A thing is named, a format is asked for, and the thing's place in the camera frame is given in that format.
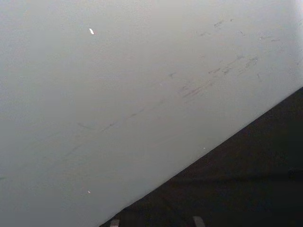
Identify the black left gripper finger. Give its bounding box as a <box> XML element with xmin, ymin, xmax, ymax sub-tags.
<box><xmin>192</xmin><ymin>215</ymin><xmax>205</xmax><ymax>227</ymax></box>

